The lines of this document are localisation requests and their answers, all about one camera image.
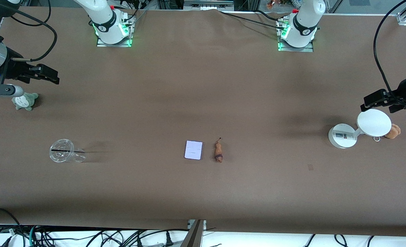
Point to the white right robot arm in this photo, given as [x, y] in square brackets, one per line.
[103, 17]

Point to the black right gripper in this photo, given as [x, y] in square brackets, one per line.
[14, 68]

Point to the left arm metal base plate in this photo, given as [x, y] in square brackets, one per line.
[295, 49]

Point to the black power plug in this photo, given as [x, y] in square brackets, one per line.
[169, 240]

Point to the grey aluminium post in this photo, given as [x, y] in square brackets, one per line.
[194, 236]

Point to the white round desk lamp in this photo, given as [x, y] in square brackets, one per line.
[374, 122]

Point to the small orange toy figure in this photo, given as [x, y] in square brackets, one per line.
[271, 4]

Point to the grey totoro plush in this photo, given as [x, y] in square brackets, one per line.
[26, 103]

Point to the clear plastic cup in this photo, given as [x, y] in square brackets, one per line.
[62, 151]

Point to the thin black straw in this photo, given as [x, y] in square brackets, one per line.
[62, 150]

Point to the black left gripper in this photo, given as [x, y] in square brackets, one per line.
[403, 90]

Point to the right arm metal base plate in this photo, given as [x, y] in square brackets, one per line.
[113, 44]

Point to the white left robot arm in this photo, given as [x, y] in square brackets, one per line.
[304, 20]

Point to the brown lion statue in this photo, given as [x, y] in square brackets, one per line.
[218, 151]

